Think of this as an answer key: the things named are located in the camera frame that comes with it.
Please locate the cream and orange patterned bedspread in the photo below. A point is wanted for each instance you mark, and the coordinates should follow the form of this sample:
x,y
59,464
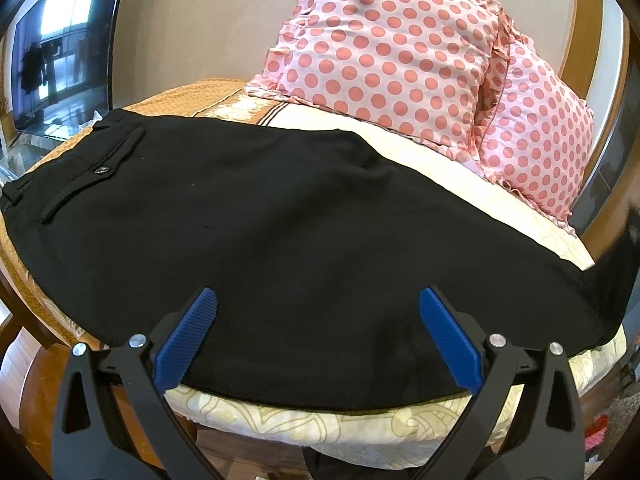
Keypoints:
x,y
350,410

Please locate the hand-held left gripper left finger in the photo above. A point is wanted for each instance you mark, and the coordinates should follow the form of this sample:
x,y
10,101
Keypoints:
x,y
185,332

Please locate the black pants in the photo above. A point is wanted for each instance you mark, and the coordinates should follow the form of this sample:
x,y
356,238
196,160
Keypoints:
x,y
280,240

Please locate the large pink polka dot pillow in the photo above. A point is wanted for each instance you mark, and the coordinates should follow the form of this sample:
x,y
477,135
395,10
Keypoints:
x,y
385,50

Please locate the small pink polka dot pillow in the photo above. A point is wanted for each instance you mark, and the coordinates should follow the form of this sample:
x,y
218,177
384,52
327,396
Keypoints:
x,y
540,140

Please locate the wooden headboard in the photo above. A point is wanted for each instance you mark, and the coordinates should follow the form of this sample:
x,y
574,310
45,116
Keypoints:
x,y
595,50

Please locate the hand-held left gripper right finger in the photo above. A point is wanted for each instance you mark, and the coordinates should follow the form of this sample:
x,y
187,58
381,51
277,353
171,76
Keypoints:
x,y
450,332

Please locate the wooden bed frame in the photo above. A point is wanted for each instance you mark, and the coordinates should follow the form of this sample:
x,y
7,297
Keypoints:
x,y
65,385

